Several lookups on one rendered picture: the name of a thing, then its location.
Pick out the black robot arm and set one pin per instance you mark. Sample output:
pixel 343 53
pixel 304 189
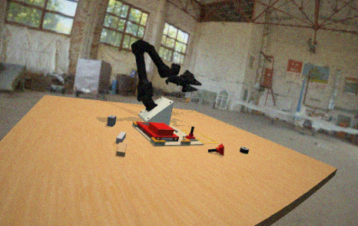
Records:
pixel 144 86

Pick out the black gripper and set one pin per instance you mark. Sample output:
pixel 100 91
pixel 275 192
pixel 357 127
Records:
pixel 185 82

